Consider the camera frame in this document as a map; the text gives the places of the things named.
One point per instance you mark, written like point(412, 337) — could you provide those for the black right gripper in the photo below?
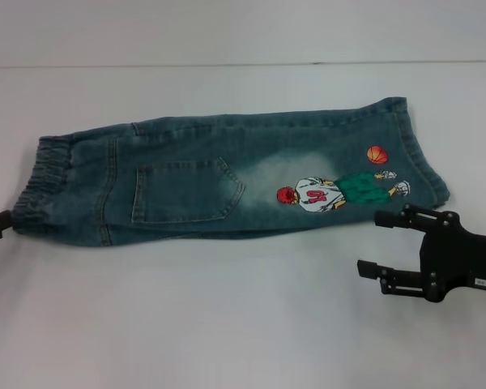
point(461, 263)

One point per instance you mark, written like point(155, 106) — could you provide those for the blue denim shorts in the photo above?
point(186, 190)

